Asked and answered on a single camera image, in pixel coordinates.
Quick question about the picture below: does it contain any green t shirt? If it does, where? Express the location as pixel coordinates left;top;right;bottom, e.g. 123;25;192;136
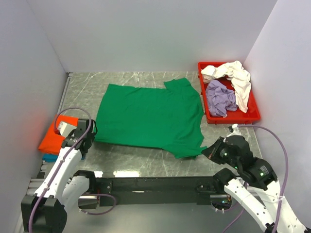
95;78;206;159

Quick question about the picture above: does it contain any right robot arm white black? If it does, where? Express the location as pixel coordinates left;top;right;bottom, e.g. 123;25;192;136
202;135;311;233

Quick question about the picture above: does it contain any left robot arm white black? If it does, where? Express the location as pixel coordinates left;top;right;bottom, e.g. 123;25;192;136
21;119;97;233

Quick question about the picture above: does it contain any folded orange t shirt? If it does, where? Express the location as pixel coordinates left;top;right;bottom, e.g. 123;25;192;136
38;115;78;156

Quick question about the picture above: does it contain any red plastic bin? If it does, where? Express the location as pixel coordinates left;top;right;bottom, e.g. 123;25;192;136
198;62;261;124

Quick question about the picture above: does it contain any folded teal t shirt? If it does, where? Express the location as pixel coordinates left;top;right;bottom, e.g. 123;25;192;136
42;153;58;163

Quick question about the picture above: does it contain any lilac t shirt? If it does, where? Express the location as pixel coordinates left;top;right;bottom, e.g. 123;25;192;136
206;80;238;117

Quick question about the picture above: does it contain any white t shirt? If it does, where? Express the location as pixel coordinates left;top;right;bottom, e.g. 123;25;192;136
200;61;251;113

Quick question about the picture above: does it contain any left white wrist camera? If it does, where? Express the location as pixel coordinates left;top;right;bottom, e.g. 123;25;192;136
54;121;76;137

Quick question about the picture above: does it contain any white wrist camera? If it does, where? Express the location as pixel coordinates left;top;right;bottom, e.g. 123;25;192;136
227;124;242;137
54;121;76;137

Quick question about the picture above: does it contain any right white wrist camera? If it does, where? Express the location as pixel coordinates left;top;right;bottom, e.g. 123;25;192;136
227;124;242;137

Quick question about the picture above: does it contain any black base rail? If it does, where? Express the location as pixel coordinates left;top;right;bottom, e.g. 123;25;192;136
26;176;243;209

